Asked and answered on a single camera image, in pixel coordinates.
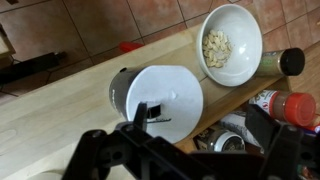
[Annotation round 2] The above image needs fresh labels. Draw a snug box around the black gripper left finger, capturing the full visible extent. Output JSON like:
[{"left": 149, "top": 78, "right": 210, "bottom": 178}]
[{"left": 61, "top": 101, "right": 215, "bottom": 180}]

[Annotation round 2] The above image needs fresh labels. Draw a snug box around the white ceramic bowl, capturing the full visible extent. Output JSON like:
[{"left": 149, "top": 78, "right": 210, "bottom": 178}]
[{"left": 196, "top": 3, "right": 264, "bottom": 88}]

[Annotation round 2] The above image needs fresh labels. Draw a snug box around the light wooden cabinet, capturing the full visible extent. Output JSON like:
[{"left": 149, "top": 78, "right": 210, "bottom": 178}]
[{"left": 0, "top": 23, "right": 17, "bottom": 66}]

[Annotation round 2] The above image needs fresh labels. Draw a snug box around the spice bottle with red cap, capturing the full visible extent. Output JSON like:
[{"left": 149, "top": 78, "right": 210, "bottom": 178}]
[{"left": 249, "top": 89, "right": 317, "bottom": 128}]

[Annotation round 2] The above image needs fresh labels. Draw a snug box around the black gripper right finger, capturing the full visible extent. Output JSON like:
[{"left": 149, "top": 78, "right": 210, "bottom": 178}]
[{"left": 245, "top": 104, "right": 320, "bottom": 180}]

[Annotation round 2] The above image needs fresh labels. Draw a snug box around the spice bottle with black cap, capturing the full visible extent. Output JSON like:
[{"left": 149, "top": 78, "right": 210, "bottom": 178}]
[{"left": 255, "top": 47, "right": 306, "bottom": 79}]

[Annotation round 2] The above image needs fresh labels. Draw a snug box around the small red object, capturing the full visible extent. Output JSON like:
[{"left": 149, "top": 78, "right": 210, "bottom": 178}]
[{"left": 118, "top": 41, "right": 145, "bottom": 54}]

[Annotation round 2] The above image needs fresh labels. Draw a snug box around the black container with white lid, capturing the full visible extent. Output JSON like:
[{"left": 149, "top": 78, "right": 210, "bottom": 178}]
[{"left": 108, "top": 64, "right": 205, "bottom": 145}]

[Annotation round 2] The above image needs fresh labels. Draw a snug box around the glass jar with grey lid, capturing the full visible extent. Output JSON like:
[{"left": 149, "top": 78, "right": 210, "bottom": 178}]
[{"left": 193, "top": 127, "right": 247, "bottom": 154}]

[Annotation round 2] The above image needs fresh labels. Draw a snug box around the black metal floor bar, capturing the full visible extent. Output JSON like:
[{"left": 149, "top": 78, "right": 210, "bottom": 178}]
[{"left": 0, "top": 51, "right": 67, "bottom": 86}]

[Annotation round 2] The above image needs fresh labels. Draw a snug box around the pale nuts heap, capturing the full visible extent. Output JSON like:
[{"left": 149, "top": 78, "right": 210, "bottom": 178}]
[{"left": 201, "top": 29, "right": 234, "bottom": 69}]

